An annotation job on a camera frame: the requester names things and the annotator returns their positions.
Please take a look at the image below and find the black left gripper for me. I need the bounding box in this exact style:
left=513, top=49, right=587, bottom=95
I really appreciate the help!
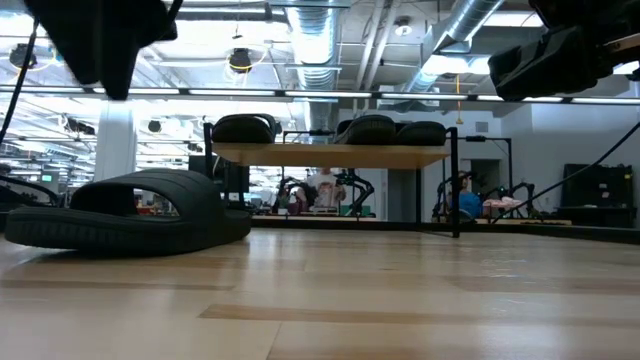
left=22, top=0, right=180, bottom=101

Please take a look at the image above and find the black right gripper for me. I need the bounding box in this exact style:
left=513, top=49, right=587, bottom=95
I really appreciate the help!
left=487, top=24, right=615, bottom=104

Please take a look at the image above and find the black rubber slide sandal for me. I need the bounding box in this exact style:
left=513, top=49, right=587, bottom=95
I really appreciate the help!
left=211, top=113, right=283, bottom=145
left=333, top=114, right=399, bottom=147
left=394, top=120, right=448, bottom=147
left=3, top=168, right=253, bottom=257

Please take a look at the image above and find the wooden shelf with black legs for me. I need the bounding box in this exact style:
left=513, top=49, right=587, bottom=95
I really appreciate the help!
left=202, top=122, right=462, bottom=240

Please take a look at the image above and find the black hanging ceiling lamp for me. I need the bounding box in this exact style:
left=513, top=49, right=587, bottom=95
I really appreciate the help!
left=227, top=46, right=255, bottom=75
left=8, top=42, right=40, bottom=70

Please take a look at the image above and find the white pillar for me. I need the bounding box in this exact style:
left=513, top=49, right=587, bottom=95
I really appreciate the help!
left=93, top=102, right=138, bottom=182

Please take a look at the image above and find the black cabinet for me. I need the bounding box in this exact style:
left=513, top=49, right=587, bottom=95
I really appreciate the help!
left=556, top=162, right=637, bottom=230

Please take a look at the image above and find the pink cloth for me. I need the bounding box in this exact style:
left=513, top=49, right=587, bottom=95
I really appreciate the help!
left=482, top=195, right=525, bottom=212

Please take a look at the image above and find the person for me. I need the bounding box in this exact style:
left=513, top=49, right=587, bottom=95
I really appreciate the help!
left=447, top=169, right=485, bottom=224
left=294, top=167, right=349, bottom=216

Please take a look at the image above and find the silver ventilation duct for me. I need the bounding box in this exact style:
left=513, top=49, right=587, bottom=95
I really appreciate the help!
left=283, top=0, right=342, bottom=132
left=403, top=0, right=507, bottom=96

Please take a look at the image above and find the yellow hanging cord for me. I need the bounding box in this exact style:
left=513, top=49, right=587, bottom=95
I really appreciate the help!
left=453, top=73, right=464, bottom=126

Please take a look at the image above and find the black hanging arm cable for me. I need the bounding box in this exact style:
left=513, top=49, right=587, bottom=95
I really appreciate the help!
left=0, top=18, right=40, bottom=147

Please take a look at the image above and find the black cable to right arm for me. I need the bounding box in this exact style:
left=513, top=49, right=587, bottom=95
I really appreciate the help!
left=489, top=119, right=640, bottom=225

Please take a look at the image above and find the black metal table frame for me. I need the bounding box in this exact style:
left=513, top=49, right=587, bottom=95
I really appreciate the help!
left=249, top=128, right=640, bottom=246

